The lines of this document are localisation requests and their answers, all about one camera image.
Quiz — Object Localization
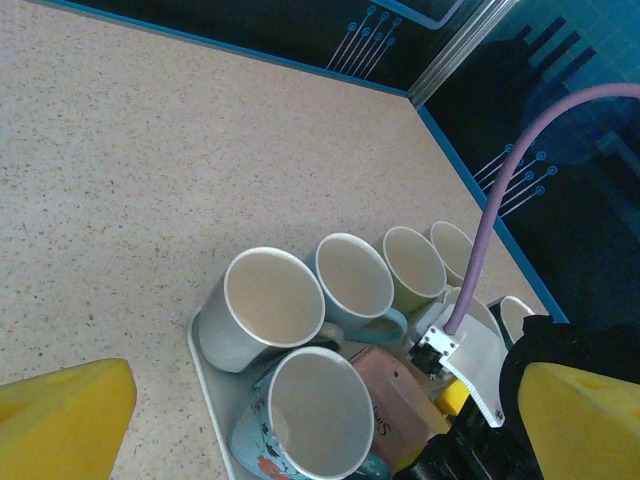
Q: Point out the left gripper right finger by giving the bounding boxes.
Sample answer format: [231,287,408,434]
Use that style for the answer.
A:
[517,362,640,480]

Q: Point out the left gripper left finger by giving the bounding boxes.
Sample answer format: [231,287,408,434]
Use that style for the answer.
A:
[0,357,138,480]

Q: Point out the pink mug with text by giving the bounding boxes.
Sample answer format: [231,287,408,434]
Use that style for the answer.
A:
[348,348,437,459]

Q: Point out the white mug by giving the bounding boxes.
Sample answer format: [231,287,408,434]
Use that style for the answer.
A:
[417,286,503,346]

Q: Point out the dark green mug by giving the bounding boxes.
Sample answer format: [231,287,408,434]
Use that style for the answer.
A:
[499,294,537,349]

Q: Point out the floral light blue mug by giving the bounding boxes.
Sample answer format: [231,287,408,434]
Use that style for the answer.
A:
[228,346,391,480]

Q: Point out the yellow-green mug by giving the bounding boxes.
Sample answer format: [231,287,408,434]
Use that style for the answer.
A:
[372,226,448,315]

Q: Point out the pale pink mug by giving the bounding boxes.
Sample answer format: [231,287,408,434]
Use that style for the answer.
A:
[428,219,477,289]

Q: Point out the plain light blue mug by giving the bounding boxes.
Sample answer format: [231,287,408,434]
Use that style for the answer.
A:
[313,232,409,345]

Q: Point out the light grey mug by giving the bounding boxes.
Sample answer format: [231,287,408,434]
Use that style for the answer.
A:
[197,246,327,375]

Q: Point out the white plastic tray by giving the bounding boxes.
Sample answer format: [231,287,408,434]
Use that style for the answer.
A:
[186,294,441,480]

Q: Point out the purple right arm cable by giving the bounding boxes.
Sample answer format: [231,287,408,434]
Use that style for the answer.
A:
[444,82,640,335]

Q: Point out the aluminium frame post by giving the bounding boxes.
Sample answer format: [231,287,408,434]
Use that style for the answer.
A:
[405,0,524,109]

